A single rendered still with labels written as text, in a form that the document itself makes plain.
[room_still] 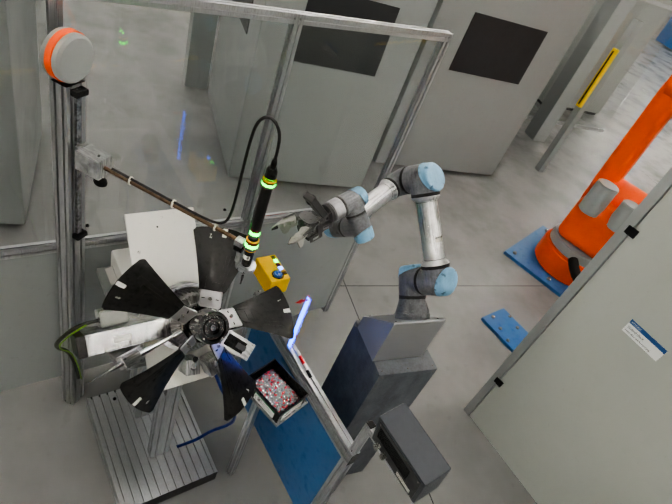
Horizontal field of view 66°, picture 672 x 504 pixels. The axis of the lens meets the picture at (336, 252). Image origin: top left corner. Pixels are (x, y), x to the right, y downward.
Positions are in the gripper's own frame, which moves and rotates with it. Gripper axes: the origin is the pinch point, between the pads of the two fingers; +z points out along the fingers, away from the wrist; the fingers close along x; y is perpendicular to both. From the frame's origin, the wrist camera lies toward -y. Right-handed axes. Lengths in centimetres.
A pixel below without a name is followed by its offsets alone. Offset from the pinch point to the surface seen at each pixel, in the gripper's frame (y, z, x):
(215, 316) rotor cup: 29.3, 26.2, 8.2
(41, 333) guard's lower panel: 83, 80, 97
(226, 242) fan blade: 14.3, 9.8, 23.0
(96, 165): -16, 36, 53
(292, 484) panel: 144, 20, -14
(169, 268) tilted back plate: 29, 28, 40
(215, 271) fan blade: 21.1, 17.9, 19.5
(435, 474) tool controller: 52, -1, -74
